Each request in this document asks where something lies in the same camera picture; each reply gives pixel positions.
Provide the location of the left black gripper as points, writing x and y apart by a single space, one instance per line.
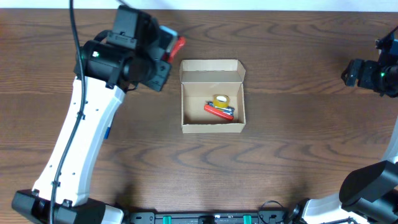
160 78

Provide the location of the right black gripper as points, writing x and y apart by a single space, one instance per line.
351 72

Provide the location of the orange utility knife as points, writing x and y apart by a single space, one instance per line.
180 43

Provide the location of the cardboard box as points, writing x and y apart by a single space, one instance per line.
200 81

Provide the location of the blue whiteboard marker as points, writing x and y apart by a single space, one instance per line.
106 136

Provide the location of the yellow tape roll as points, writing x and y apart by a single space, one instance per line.
221 101

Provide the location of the black whiteboard marker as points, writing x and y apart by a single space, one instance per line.
226 109

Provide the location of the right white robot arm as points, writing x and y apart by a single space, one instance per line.
369 194

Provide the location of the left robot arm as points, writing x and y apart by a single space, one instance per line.
105 71

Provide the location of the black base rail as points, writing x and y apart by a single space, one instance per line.
272 216

